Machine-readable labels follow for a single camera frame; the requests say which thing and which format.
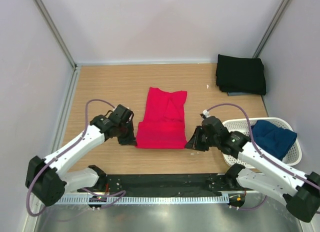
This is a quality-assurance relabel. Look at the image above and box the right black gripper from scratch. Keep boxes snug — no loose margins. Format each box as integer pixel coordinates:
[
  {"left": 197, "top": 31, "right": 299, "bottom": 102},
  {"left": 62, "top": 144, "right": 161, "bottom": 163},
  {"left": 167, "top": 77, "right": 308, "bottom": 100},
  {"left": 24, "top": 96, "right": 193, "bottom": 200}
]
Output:
[{"left": 185, "top": 125, "right": 220, "bottom": 152}]

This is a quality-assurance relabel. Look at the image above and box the red t shirt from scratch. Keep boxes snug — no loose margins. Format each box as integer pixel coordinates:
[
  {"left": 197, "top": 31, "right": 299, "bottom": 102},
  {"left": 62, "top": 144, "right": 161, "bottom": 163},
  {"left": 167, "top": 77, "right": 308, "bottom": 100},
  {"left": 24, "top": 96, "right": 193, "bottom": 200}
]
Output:
[{"left": 136, "top": 87, "right": 188, "bottom": 150}]

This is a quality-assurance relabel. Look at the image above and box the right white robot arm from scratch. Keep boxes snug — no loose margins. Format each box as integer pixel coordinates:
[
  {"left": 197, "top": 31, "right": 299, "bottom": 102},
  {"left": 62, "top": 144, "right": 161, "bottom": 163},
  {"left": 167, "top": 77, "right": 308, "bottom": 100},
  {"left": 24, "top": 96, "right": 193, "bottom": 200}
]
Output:
[{"left": 185, "top": 116, "right": 320, "bottom": 223}]

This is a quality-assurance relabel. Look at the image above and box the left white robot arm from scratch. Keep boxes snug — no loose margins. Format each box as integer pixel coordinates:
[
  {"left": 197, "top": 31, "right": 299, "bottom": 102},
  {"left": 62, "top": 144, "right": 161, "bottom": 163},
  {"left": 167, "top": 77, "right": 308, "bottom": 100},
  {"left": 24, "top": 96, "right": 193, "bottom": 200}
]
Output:
[{"left": 25, "top": 104, "right": 137, "bottom": 207}]

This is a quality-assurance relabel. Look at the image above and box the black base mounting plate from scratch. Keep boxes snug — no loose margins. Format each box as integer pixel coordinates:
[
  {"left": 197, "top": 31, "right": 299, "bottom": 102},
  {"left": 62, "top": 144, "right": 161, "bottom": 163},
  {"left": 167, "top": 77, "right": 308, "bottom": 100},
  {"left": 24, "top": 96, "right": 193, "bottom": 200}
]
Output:
[{"left": 87, "top": 173, "right": 243, "bottom": 193}]

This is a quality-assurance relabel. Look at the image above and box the folded grey t shirt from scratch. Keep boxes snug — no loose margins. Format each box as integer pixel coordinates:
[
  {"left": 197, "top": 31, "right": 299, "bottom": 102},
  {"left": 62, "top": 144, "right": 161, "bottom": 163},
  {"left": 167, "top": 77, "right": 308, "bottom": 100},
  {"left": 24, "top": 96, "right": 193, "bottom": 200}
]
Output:
[{"left": 227, "top": 92, "right": 251, "bottom": 97}]

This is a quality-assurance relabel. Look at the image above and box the folded black t shirt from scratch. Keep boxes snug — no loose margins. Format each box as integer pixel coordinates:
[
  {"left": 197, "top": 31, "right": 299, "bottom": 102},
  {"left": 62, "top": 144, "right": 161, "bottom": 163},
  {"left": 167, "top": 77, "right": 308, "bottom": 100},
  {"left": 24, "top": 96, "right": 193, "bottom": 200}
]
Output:
[{"left": 215, "top": 54, "right": 267, "bottom": 96}]

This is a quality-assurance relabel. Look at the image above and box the blue t shirt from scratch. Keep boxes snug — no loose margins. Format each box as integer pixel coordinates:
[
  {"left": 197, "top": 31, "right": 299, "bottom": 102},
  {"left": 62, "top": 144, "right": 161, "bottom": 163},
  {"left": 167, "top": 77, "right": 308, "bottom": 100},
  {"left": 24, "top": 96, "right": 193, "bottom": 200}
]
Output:
[{"left": 251, "top": 120, "right": 298, "bottom": 160}]

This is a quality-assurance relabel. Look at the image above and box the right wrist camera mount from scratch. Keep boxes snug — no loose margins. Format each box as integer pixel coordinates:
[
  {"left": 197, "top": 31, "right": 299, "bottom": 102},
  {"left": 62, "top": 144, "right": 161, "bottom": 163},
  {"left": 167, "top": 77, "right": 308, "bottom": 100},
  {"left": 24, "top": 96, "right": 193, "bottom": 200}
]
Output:
[{"left": 200, "top": 109, "right": 210, "bottom": 119}]

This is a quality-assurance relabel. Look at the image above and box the aluminium front rail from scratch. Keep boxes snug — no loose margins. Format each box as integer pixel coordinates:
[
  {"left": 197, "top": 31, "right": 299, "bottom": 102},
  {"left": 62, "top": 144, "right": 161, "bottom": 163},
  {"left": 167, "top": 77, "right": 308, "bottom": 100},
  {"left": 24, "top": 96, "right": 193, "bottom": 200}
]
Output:
[{"left": 29, "top": 172, "right": 305, "bottom": 196}]

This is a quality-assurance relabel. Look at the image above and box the white slotted cable duct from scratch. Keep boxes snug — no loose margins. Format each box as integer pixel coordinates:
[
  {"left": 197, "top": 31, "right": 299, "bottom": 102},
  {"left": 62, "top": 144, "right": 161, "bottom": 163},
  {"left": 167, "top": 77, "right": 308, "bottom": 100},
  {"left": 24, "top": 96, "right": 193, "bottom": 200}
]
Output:
[{"left": 55, "top": 193, "right": 229, "bottom": 207}]

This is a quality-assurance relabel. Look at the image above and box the right aluminium corner post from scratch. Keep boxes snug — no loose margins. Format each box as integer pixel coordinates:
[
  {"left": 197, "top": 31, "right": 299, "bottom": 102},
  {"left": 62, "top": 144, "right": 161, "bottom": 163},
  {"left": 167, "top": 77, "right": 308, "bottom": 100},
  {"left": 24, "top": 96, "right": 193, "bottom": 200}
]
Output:
[{"left": 252, "top": 0, "right": 292, "bottom": 59}]

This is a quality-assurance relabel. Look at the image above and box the aluminium corner post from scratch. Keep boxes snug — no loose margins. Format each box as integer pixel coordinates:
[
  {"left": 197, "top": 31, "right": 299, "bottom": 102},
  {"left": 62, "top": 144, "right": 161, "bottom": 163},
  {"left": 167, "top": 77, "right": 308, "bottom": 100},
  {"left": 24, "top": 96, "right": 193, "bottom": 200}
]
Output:
[
  {"left": 33, "top": 0, "right": 77, "bottom": 70},
  {"left": 252, "top": 0, "right": 292, "bottom": 59}
]

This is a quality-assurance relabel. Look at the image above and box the left aluminium corner post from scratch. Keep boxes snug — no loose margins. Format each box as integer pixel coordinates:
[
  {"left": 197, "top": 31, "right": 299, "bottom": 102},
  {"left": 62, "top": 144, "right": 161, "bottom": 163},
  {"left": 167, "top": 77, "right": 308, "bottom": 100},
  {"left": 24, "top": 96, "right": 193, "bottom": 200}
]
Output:
[{"left": 33, "top": 0, "right": 77, "bottom": 70}]

